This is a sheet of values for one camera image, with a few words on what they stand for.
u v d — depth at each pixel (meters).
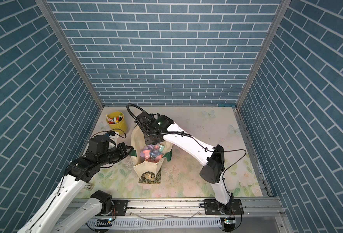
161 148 0.89
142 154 0.83
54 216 0.41
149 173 0.80
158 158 0.79
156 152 0.89
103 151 0.56
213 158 0.46
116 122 0.93
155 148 0.92
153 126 0.53
